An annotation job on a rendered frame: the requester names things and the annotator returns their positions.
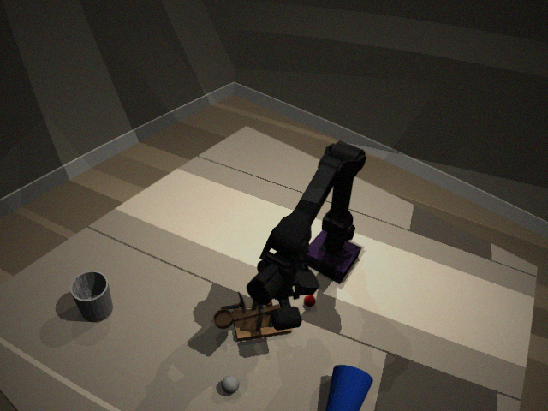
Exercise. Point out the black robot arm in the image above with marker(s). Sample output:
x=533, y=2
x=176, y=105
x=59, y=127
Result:
x=290, y=239

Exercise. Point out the dark red ball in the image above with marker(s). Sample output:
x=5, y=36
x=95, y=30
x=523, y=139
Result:
x=309, y=301

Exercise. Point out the dark grey cup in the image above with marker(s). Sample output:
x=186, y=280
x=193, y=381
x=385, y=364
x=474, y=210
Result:
x=92, y=295

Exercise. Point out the blue cup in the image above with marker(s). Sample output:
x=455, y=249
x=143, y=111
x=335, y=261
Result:
x=349, y=387

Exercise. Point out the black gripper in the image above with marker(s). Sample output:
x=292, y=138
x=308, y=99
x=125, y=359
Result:
x=286, y=317

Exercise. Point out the grey ball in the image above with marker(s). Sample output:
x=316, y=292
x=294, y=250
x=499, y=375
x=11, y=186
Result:
x=230, y=384

